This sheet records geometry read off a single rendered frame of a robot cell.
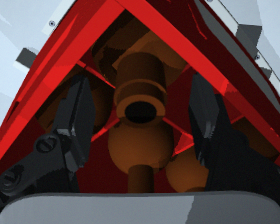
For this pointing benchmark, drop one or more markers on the red plastic crate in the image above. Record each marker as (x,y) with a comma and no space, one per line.
(192,29)

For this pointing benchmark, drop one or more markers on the brown bottle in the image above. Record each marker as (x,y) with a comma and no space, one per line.
(184,172)
(141,153)
(140,65)
(102,94)
(257,141)

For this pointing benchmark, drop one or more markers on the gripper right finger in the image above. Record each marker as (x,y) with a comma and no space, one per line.
(237,166)

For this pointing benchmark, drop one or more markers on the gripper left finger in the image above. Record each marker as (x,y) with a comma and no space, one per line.
(56,155)

